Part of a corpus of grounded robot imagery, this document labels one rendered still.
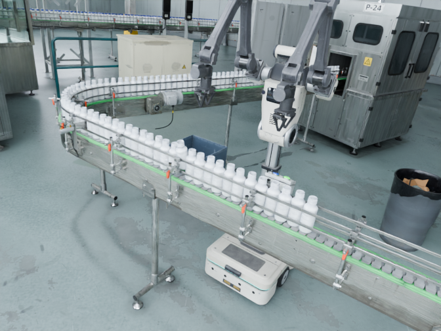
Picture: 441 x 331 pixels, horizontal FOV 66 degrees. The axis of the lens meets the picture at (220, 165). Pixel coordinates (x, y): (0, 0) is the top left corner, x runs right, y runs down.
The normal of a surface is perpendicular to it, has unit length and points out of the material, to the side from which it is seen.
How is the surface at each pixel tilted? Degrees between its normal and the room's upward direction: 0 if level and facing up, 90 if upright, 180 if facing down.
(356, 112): 90
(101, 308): 0
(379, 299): 90
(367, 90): 90
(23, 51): 90
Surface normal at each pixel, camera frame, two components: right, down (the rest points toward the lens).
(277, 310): 0.09, -0.89
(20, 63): 0.81, 0.33
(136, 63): 0.60, 0.41
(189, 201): -0.57, 0.32
